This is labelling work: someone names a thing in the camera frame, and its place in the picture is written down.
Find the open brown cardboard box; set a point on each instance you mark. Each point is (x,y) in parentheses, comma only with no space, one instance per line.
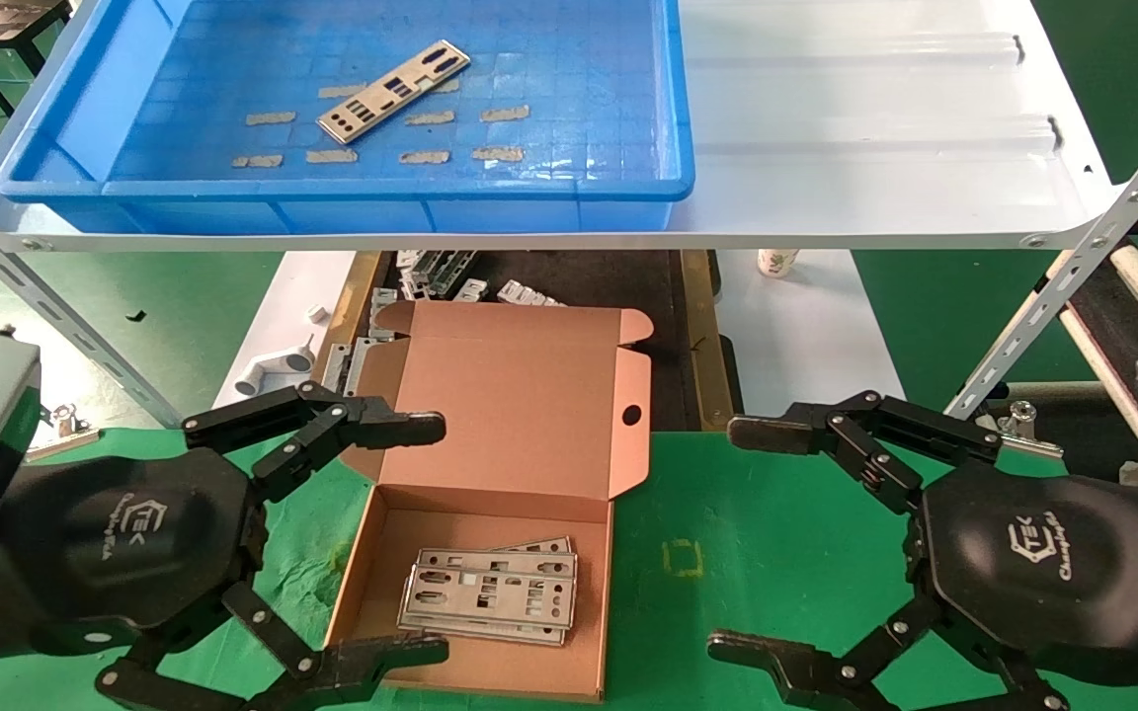
(510,415)

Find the white pipe fitting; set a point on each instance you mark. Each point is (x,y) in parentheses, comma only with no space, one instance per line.
(273,373)

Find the white metal shelf rack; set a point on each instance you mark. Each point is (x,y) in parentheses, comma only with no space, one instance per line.
(875,118)

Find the grey metal plate stack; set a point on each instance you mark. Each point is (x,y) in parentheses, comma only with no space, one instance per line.
(347,365)

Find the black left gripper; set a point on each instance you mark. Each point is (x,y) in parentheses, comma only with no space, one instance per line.
(115,543)

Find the dark ribbed metal brackets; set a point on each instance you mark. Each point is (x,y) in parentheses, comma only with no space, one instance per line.
(450,272)

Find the silver binder clip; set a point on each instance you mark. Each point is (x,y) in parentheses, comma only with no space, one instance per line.
(70,433)
(1028,439)

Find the printed paper cup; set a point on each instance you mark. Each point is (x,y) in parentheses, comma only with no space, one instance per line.
(777,263)

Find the brown tape patch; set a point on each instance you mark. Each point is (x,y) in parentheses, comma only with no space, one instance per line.
(505,113)
(342,90)
(447,86)
(270,118)
(331,155)
(257,160)
(424,156)
(497,153)
(429,117)

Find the light metal plate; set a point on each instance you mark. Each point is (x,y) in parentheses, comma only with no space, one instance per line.
(383,311)

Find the blue plastic tray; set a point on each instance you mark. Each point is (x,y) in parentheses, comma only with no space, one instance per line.
(529,188)

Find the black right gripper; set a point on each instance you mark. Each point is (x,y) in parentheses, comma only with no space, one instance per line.
(1043,563)

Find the small white block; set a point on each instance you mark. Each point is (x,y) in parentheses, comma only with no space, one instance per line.
(317,314)

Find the small light metal bracket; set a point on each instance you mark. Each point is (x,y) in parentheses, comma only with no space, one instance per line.
(471,290)

